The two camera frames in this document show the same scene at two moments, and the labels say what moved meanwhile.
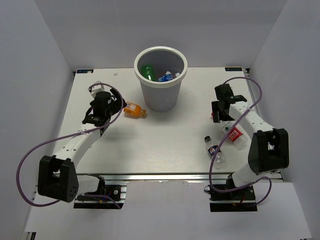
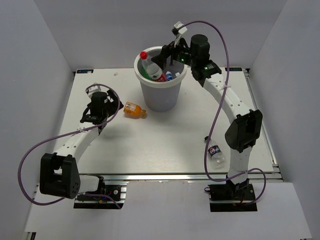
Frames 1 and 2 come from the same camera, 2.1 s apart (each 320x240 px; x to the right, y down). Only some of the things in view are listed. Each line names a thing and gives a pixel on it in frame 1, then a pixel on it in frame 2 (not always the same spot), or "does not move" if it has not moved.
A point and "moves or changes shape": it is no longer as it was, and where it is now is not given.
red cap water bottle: x=236 y=135 moves or changes shape
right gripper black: x=217 y=116 to x=160 y=59
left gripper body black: x=115 y=105 does not move
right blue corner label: x=233 y=69 does not move
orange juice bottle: x=135 y=110 does not move
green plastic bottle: x=148 y=72 does not move
